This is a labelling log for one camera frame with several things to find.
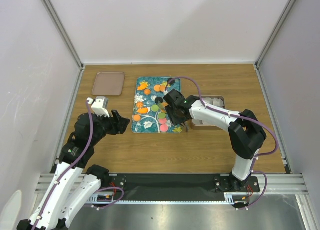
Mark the green sandwich cookie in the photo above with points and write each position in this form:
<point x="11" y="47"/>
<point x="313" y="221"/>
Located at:
<point x="154" y="108"/>
<point x="162" y="115"/>

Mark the pink sandwich cookie lower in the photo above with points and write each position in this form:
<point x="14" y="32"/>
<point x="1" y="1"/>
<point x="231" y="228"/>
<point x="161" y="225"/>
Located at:
<point x="163" y="128"/>

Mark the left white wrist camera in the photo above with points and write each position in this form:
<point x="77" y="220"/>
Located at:
<point x="99" y="105"/>

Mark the brown cookie tin box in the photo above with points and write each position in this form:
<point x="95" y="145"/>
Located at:
<point x="202" y="125"/>

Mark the orange sandwich cookie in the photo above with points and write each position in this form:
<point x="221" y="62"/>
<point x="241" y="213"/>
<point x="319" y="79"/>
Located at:
<point x="164" y="104"/>

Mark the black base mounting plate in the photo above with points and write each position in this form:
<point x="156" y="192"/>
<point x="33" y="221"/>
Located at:
<point x="182" y="187"/>

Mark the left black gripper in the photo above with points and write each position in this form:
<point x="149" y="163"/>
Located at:
<point x="120" y="126"/>

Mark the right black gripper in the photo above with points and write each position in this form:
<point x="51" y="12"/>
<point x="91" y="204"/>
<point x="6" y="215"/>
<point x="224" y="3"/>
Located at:
<point x="175" y="120"/>

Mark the pink sandwich cookie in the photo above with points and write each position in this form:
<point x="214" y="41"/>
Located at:
<point x="162" y="121"/>
<point x="163" y="128"/>

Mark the orange fish cookie top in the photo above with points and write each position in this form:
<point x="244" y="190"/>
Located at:
<point x="143" y="86"/>

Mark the black sandwich cookie middle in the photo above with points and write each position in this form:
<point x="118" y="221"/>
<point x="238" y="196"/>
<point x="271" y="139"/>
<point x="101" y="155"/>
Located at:
<point x="158" y="100"/>

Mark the green sandwich cookie left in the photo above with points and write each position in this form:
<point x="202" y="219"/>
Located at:
<point x="154" y="108"/>

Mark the orange flower cookie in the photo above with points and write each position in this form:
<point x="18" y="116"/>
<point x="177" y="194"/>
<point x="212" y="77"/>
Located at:
<point x="140" y="105"/>

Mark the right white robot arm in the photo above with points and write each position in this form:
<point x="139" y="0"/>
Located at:
<point x="246" y="135"/>

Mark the black sandwich cookie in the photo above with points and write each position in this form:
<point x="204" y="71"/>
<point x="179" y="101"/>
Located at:
<point x="158" y="100"/>
<point x="170" y="81"/>

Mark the black sandwich cookie top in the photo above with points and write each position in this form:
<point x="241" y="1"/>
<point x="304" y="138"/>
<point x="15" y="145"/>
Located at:
<point x="170" y="81"/>

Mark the orange fish cookie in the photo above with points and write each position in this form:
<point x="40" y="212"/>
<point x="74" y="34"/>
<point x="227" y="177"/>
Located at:
<point x="143" y="86"/>
<point x="143" y="110"/>

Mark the pink sandwich cookie upper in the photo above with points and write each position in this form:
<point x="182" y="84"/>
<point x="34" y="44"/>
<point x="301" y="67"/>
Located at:
<point x="162" y="121"/>

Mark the teal floral serving tray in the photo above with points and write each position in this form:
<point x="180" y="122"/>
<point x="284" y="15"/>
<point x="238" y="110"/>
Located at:
<point x="149" y="123"/>

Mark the orange swirl cookie top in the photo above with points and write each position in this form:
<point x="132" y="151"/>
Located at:
<point x="147" y="92"/>

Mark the orange shell cookie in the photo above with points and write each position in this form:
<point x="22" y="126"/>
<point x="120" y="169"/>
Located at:
<point x="136" y="118"/>

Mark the green sandwich cookie right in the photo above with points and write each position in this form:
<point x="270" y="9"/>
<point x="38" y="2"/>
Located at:
<point x="162" y="115"/>

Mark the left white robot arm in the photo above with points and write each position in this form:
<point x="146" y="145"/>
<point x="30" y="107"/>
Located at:
<point x="60" y="205"/>

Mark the orange fish cookie lower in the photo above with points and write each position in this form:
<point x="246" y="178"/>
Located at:
<point x="143" y="110"/>

